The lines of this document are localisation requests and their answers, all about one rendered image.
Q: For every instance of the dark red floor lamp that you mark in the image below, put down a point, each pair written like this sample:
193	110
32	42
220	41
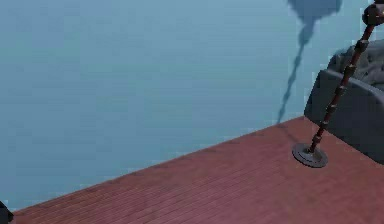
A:
336	96

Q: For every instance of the grey sofa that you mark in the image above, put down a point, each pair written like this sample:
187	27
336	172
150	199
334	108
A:
360	113

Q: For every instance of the black object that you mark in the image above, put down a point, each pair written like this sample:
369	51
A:
4	213

